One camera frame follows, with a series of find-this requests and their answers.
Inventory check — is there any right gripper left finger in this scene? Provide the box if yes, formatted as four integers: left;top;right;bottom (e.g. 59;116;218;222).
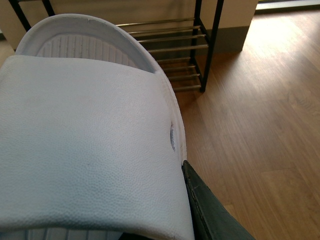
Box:
119;232;150;240

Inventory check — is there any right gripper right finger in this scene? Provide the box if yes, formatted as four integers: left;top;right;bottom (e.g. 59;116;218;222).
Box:
182;160;254;240

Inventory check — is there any black metal shoe rack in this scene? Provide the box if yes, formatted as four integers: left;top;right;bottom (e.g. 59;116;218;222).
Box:
10;0;224;92

